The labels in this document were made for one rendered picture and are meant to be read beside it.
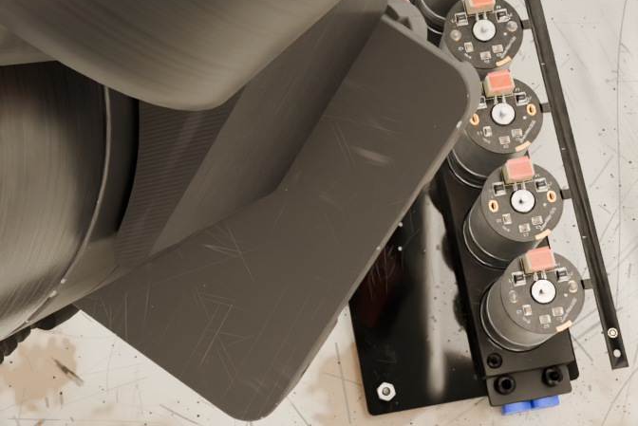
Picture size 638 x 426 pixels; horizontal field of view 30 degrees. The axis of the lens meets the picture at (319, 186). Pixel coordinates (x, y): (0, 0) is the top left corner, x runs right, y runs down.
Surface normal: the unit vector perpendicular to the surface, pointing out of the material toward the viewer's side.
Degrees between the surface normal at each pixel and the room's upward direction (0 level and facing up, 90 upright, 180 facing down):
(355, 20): 90
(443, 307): 0
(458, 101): 28
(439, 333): 0
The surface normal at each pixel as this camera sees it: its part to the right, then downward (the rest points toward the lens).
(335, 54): 0.82, 0.55
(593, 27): 0.01, -0.25
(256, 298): -0.26, 0.15
